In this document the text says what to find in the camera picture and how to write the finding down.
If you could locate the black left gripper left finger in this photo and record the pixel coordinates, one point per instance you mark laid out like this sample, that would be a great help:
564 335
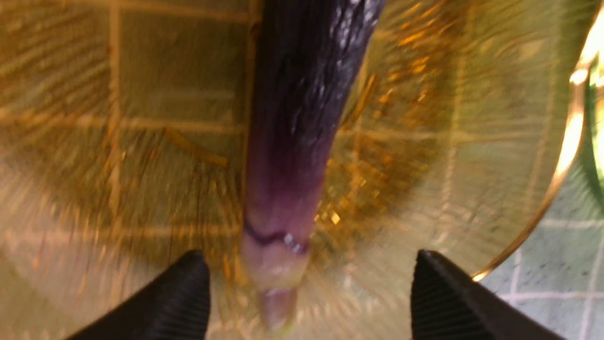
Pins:
174 306

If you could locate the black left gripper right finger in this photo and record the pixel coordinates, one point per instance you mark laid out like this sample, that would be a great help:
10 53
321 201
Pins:
447 304

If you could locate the vertical purple eggplant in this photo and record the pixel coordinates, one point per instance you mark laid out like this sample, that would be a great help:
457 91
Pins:
308 55

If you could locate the green checkered tablecloth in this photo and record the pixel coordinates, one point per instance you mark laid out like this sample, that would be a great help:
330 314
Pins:
556 276

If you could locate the amber ribbed plastic plate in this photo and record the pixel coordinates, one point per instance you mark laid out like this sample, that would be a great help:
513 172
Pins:
123 133

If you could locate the green ribbed plastic plate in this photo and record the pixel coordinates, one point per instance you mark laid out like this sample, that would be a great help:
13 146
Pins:
591 154

